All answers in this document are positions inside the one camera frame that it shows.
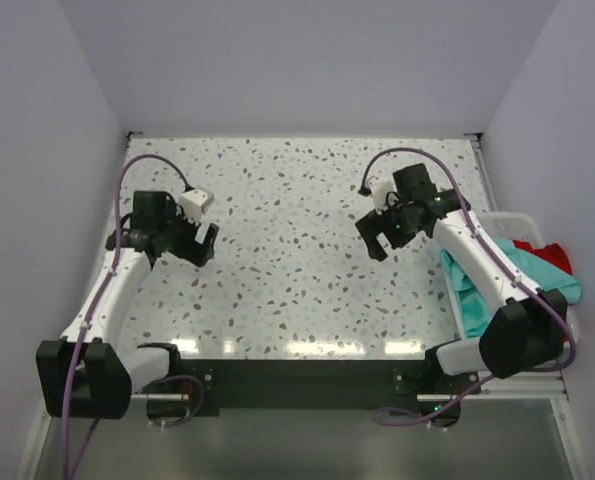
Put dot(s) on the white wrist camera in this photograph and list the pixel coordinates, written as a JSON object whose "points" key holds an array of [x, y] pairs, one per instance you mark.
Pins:
{"points": [[195, 203], [380, 191]]}

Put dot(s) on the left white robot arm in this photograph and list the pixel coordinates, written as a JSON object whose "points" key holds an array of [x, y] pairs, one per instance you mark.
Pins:
{"points": [[81, 374]]}

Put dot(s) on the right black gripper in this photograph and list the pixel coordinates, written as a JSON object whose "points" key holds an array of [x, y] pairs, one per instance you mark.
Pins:
{"points": [[374, 223]]}

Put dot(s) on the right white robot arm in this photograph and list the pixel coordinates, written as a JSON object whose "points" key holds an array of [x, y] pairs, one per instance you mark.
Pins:
{"points": [[528, 329]]}

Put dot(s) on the aluminium rail frame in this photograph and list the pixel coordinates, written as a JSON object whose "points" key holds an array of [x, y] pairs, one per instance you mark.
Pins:
{"points": [[523, 386]]}

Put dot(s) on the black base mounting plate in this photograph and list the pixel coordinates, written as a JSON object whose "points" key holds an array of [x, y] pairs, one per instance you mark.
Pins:
{"points": [[399, 390]]}

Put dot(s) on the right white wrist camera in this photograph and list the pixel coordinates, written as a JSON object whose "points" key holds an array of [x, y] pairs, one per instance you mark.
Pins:
{"points": [[380, 191]]}

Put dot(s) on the white plastic laundry basket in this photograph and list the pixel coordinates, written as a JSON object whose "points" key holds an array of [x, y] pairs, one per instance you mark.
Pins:
{"points": [[519, 238]]}

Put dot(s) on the red t shirt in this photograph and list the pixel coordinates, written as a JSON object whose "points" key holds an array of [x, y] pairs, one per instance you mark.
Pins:
{"points": [[552, 255]]}

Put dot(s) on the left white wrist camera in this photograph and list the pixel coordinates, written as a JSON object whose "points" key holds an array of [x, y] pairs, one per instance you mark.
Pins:
{"points": [[195, 203]]}

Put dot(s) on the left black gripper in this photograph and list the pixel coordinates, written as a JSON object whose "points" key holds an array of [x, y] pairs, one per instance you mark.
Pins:
{"points": [[193, 251]]}

